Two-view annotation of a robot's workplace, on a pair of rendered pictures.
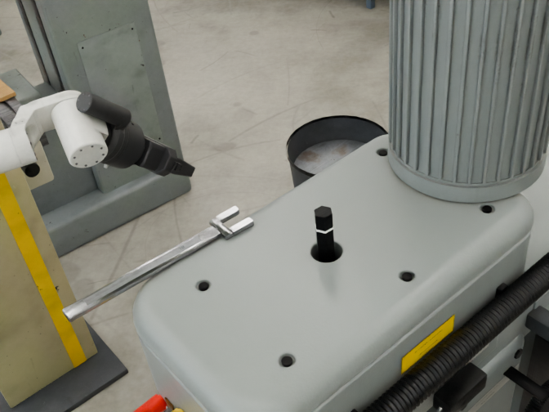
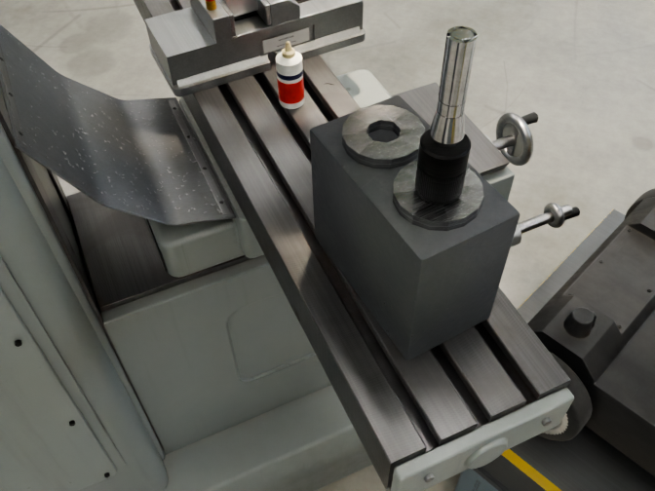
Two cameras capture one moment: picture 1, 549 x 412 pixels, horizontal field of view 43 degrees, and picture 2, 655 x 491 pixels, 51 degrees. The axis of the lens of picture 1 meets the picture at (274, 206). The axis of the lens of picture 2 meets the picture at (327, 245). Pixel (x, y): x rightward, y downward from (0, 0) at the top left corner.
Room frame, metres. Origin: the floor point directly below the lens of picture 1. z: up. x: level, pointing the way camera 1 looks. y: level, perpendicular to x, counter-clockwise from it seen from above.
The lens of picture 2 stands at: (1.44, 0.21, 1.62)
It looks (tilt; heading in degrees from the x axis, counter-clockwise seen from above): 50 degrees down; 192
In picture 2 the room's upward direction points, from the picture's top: 1 degrees counter-clockwise
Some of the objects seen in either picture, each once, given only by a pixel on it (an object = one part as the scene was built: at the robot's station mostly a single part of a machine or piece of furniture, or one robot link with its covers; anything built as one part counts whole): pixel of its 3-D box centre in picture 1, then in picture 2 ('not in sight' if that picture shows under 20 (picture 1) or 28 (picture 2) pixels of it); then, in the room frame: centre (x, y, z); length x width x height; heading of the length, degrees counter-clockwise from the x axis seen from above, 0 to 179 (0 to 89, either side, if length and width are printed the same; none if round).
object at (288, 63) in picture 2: not in sight; (289, 73); (0.60, -0.02, 0.99); 0.04 x 0.04 x 0.11
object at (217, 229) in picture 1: (160, 262); not in sight; (0.60, 0.14, 1.89); 0.24 x 0.04 x 0.01; 122
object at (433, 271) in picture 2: not in sight; (403, 222); (0.91, 0.19, 1.04); 0.22 x 0.12 x 0.20; 40
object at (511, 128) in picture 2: not in sight; (500, 144); (0.29, 0.35, 0.64); 0.16 x 0.12 x 0.12; 125
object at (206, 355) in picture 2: not in sight; (300, 276); (0.57, -0.03, 0.44); 0.80 x 0.30 x 0.60; 125
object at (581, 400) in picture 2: not in sight; (535, 390); (0.79, 0.45, 0.50); 0.20 x 0.05 x 0.20; 56
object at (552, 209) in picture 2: not in sight; (538, 221); (0.39, 0.46, 0.52); 0.22 x 0.06 x 0.06; 125
